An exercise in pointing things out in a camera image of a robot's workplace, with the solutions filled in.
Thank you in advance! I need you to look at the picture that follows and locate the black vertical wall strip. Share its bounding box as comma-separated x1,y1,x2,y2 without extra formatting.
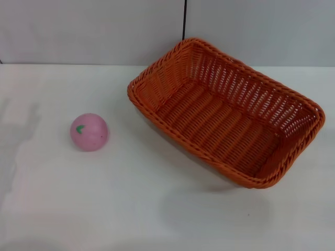
182,0,189,41

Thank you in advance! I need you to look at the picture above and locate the pink toy peach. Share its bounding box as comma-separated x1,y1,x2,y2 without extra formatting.
70,112,110,152

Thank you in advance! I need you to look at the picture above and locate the orange woven plastic basket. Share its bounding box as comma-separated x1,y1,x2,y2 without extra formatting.
127,37,326,189

